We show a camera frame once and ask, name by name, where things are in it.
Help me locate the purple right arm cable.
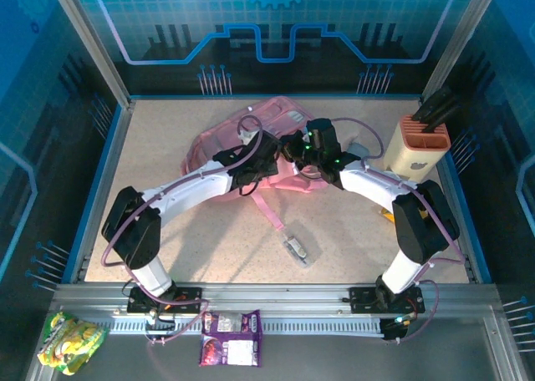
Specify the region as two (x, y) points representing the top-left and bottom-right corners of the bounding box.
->
(332, 116), (467, 345)

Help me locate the small white grey item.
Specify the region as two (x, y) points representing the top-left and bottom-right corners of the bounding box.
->
(283, 236), (308, 263)

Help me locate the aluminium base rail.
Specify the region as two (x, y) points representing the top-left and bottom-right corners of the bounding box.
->
(53, 282), (499, 320)

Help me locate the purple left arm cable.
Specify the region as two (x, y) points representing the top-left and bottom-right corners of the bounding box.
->
(102, 115), (264, 348)

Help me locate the green yellow snack bag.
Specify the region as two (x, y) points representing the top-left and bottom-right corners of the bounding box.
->
(36, 311), (110, 377)

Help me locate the beige knife block orange top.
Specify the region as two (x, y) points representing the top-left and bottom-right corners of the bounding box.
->
(382, 114), (452, 185)

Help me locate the small black connector module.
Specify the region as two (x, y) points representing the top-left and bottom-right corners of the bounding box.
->
(145, 312), (176, 345)

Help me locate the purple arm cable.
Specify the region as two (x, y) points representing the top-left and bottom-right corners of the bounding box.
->
(332, 116), (467, 345)
(102, 115), (264, 348)

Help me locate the black control board with LEDs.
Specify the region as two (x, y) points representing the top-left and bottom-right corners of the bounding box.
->
(380, 313), (415, 343)

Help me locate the purple snack bag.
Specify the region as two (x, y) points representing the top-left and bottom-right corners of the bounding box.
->
(199, 309), (264, 368)

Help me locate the grey slotted cable duct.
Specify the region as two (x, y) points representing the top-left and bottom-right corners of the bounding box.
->
(94, 317), (385, 337)

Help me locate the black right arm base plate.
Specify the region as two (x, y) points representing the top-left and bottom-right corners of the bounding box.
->
(349, 286), (426, 315)

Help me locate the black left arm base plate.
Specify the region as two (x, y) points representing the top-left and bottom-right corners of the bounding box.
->
(126, 287), (205, 315)

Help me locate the clear plastic case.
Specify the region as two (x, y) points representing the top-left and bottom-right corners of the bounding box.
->
(278, 226), (324, 268)

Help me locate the black handled knife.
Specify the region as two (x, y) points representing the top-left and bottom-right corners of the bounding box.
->
(421, 104), (461, 134)
(417, 96), (459, 125)
(411, 86), (452, 121)

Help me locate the pink backpack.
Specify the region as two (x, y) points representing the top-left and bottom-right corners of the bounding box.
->
(180, 96), (331, 231)

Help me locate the aluminium frame post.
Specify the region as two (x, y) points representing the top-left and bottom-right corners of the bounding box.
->
(45, 0), (133, 109)
(420, 0), (502, 102)

